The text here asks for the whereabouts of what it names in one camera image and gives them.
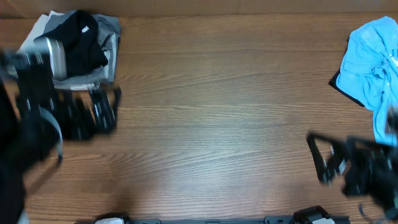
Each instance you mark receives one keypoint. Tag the light blue shirt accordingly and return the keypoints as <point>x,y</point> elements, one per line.
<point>368,72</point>

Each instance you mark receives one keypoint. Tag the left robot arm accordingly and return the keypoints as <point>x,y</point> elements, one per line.
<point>47,118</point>

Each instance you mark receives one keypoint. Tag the black polo shirt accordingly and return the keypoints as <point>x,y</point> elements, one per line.
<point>79,37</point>

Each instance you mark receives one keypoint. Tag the grey folded garment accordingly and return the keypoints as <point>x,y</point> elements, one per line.
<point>109,33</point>

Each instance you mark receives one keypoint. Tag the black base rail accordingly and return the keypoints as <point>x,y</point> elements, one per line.
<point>284,219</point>

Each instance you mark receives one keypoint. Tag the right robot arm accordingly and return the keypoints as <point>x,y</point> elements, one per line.
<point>387,203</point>

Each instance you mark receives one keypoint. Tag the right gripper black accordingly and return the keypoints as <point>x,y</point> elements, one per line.
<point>362,153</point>

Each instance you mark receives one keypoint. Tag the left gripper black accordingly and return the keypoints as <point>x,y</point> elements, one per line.
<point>104,118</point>

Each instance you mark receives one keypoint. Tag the white folded garment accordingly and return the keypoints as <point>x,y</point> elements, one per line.
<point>46,23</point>

